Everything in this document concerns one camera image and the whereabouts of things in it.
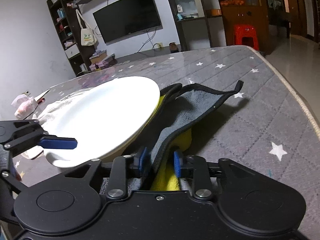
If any yellow grey microfibre cloth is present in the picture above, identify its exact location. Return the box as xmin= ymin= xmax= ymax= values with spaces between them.
xmin=124 ymin=81 xmax=244 ymax=192

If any white ceramic bowl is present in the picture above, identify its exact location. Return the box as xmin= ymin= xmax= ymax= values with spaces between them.
xmin=40 ymin=76 xmax=160 ymax=168

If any pink white plastic bag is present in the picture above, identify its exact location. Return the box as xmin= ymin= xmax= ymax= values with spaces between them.
xmin=11 ymin=94 xmax=38 ymax=120

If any grey star-patterned table cover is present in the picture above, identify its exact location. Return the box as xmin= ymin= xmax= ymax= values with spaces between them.
xmin=12 ymin=45 xmax=320 ymax=230

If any stack of boxes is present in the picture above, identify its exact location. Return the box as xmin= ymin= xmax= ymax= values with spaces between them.
xmin=89 ymin=50 xmax=117 ymax=71

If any beige canvas tote bag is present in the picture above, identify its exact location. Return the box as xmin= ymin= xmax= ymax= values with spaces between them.
xmin=75 ymin=9 xmax=97 ymax=47

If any dark wooden shelf unit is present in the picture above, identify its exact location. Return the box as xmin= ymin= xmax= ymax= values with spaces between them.
xmin=47 ymin=0 xmax=94 ymax=76

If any red plastic stool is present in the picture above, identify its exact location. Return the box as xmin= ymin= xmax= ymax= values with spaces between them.
xmin=233 ymin=24 xmax=259 ymax=50

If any black flat-screen television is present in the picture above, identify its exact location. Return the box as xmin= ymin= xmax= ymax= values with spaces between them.
xmin=93 ymin=0 xmax=161 ymax=43

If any dark glass display cabinet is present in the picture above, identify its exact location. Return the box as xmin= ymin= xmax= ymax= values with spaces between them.
xmin=168 ymin=0 xmax=226 ymax=51

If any brown wooden cabinet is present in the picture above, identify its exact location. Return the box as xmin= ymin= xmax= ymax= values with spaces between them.
xmin=218 ymin=0 xmax=271 ymax=54

